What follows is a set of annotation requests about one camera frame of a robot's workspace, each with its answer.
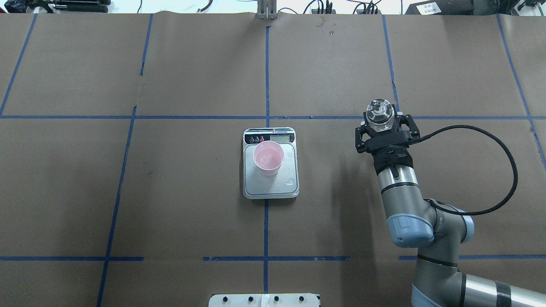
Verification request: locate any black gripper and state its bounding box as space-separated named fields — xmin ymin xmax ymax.
xmin=355 ymin=112 xmax=421 ymax=175

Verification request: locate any pink paper cup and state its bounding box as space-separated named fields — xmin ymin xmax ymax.
xmin=252 ymin=141 xmax=285 ymax=177

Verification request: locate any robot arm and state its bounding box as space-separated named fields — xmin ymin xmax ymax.
xmin=355 ymin=110 xmax=546 ymax=307

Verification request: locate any silver kitchen scale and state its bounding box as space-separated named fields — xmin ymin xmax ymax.
xmin=242 ymin=127 xmax=300 ymax=200

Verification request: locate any black box with label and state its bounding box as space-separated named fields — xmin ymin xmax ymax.
xmin=404 ymin=0 xmax=474 ymax=15

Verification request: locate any black folded tripod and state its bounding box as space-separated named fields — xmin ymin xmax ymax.
xmin=24 ymin=0 xmax=111 ymax=13

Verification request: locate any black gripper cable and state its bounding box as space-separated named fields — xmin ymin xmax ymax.
xmin=416 ymin=125 xmax=519 ymax=216

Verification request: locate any aluminium frame post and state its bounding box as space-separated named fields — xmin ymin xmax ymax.
xmin=256 ymin=0 xmax=278 ymax=20

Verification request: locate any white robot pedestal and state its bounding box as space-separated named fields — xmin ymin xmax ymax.
xmin=208 ymin=293 xmax=321 ymax=307

